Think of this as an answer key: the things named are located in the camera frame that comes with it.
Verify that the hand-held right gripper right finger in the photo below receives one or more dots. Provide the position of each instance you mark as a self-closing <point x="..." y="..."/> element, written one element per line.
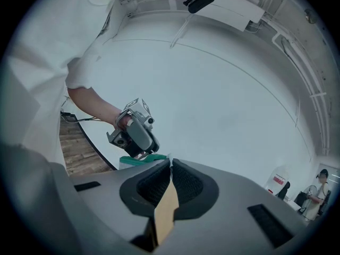
<point x="225" y="222"/>

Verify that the black head-mounted camera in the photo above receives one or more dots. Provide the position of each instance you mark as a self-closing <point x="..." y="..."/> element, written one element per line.
<point x="200" y="1"/>

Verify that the person's left forearm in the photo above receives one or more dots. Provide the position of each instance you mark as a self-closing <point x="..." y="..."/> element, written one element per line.
<point x="93" y="105"/>

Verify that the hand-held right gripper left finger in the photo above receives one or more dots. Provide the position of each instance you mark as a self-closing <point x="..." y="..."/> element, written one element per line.
<point x="111" y="208"/>

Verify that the black draped office chair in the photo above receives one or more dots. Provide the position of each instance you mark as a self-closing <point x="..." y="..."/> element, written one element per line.
<point x="284" y="191"/>

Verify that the person's white T-shirt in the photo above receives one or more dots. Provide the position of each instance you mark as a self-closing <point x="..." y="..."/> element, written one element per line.
<point x="53" y="49"/>

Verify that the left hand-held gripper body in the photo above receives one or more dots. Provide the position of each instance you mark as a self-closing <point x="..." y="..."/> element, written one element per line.
<point x="136" y="108"/>

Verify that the light blue cloth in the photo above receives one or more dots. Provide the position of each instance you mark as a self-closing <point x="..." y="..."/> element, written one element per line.
<point x="154" y="157"/>

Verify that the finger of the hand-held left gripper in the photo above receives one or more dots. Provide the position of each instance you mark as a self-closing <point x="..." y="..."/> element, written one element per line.
<point x="140" y="137"/>

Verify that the person's left hand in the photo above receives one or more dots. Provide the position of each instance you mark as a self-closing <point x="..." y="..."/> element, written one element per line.
<point x="124" y="122"/>

